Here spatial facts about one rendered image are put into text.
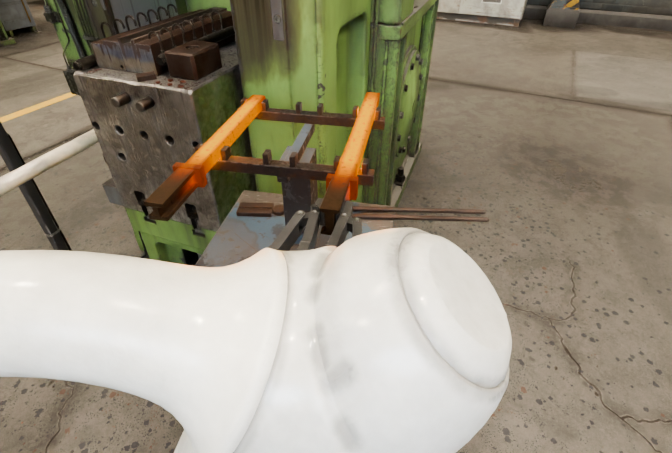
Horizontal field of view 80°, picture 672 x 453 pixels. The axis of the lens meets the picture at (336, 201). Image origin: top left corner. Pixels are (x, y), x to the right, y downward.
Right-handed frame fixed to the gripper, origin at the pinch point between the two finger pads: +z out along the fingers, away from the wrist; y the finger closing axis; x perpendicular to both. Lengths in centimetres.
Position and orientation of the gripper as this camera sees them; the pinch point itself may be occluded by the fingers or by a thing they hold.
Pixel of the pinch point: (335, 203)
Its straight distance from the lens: 56.5
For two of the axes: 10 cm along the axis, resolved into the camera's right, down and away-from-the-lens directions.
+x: 0.0, -8.1, -5.9
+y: 9.8, 1.2, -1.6
